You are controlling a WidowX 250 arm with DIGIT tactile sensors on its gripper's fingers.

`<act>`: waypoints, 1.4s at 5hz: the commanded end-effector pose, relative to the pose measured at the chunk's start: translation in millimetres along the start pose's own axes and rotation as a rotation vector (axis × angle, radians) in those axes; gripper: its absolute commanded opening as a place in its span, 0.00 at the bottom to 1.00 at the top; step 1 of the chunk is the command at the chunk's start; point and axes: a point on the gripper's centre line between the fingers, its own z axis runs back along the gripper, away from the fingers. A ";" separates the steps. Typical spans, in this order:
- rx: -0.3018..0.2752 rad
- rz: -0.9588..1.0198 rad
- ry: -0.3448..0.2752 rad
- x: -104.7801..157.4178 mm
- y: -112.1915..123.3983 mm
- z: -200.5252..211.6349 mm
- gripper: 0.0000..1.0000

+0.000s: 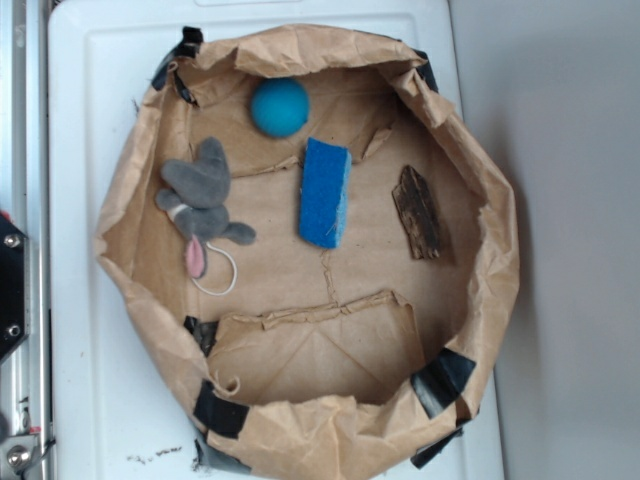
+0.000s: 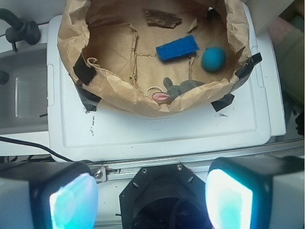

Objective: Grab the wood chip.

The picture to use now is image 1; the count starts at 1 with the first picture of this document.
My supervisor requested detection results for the brown paper bag tray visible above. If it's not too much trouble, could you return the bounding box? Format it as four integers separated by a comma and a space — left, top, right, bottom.
95, 24, 520, 479

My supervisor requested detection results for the grey plush mouse toy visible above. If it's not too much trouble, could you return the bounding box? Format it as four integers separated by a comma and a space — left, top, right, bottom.
155, 137, 257, 297

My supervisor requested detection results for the blue ball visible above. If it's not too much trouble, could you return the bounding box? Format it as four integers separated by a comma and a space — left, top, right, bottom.
250, 78, 310, 138

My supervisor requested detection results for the dark wood chip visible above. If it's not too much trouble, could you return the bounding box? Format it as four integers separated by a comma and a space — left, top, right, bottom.
392, 165, 442, 260

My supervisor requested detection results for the aluminium robot frame rail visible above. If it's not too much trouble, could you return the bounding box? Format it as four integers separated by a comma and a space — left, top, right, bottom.
1, 1, 55, 479

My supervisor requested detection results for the blue sponge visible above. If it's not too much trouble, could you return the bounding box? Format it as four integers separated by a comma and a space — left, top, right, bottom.
299, 138, 352, 249

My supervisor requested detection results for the white plastic board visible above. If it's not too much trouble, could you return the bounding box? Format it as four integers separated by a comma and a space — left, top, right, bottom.
47, 0, 511, 480

